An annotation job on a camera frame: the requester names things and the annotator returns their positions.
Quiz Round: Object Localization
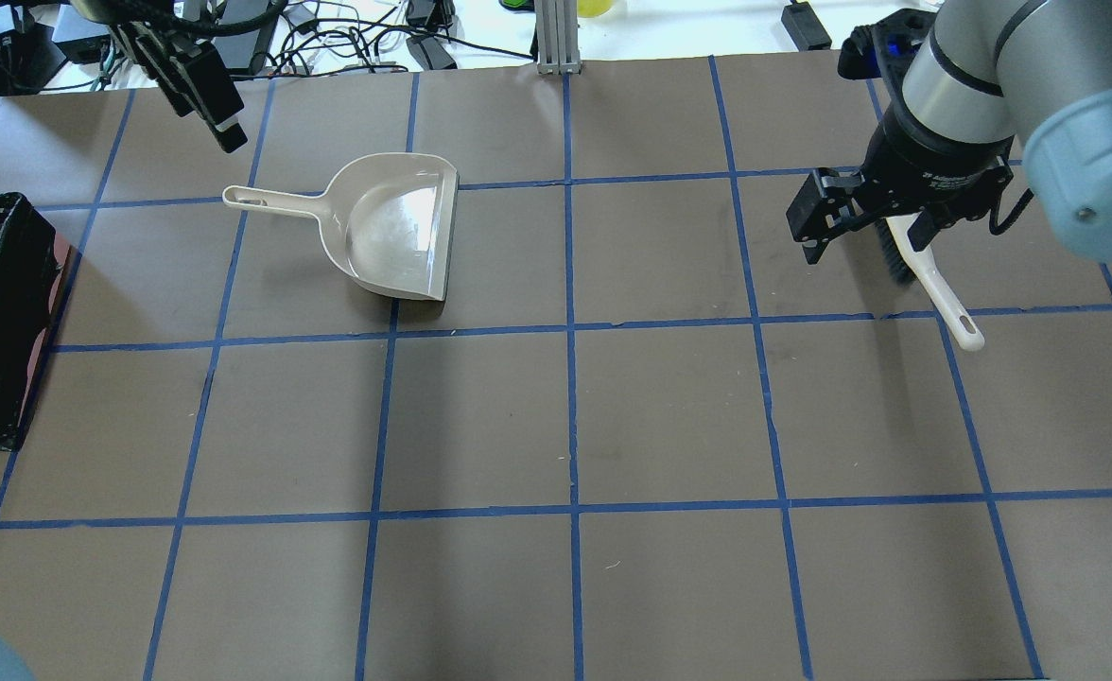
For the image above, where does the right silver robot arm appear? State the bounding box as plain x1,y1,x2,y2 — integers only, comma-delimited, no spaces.
786,1,1112,264

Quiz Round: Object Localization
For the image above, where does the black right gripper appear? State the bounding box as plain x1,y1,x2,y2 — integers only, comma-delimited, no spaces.
786,103,1014,266

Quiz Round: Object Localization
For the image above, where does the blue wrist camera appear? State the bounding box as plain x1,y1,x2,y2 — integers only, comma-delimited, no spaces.
837,9,936,80

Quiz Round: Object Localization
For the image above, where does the white hand brush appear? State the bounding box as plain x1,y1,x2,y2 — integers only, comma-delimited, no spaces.
876,213,985,353

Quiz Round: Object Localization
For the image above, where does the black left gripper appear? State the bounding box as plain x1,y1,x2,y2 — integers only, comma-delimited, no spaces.
108,22,248,152

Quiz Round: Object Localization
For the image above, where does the aluminium frame post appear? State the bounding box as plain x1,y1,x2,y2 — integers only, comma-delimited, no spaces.
533,0,582,75

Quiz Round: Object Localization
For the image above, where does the yellow tape roll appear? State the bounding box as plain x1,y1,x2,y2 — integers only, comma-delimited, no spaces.
575,0,617,18

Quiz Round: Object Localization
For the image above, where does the black power adapter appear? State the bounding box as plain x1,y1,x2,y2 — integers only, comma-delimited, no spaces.
780,1,833,52

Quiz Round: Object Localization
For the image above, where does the beige plastic dustpan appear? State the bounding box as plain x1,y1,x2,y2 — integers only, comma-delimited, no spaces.
220,152,460,302

